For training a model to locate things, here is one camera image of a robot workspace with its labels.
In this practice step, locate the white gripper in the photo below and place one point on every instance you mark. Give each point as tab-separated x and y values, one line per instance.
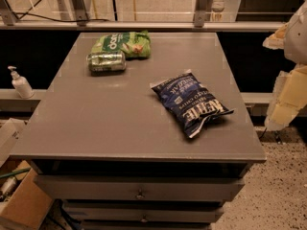
296	38

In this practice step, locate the green soda can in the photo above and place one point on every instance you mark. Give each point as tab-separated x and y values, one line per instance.
106	61

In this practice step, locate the blue kettle chip bag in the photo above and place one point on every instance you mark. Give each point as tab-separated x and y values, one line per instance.
189	101

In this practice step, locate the green chip bag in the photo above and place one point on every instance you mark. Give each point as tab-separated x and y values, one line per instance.
132	44

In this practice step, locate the top drawer knob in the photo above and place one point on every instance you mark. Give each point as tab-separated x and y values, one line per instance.
139	195

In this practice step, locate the drawer knob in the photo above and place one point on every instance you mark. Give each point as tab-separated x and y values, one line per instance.
144	219
139	195

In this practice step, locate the grey drawer cabinet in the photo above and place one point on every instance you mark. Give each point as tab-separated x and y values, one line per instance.
94	142

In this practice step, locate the white pump bottle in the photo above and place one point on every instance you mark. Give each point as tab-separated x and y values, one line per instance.
21	84

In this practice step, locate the white cardboard box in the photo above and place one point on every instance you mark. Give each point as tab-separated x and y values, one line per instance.
9	133

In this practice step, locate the brown cardboard box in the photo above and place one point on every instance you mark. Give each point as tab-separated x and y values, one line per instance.
27	207

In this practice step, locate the metal railing frame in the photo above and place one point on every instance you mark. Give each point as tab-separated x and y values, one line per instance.
151	15

